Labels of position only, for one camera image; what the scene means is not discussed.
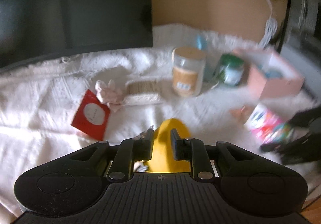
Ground white textured blanket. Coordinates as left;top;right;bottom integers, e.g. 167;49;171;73
0;23;321;216

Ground yellow soft cloth item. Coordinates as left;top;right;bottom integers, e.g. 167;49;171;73
148;118;192;173

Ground white cable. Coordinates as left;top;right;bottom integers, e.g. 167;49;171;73
253;0;278;48

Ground colourful printed packet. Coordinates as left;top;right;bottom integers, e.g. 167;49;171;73
244;104;295;145

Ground red card packet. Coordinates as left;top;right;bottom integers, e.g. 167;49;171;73
71;89;111;140

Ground jar with green lid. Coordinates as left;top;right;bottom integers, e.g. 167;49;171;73
214;54;245;86

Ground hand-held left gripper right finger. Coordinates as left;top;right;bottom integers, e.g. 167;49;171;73
171;129;254;182

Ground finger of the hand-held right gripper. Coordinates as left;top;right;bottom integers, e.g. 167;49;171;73
260;135;321;155
288;107;321;128

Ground clear jar with beige lid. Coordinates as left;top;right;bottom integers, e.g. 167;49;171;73
172;47;206;97

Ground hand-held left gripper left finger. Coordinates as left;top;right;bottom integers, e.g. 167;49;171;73
70;129;154;182

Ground pink cardboard box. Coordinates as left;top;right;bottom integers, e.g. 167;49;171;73
232;48;305;101

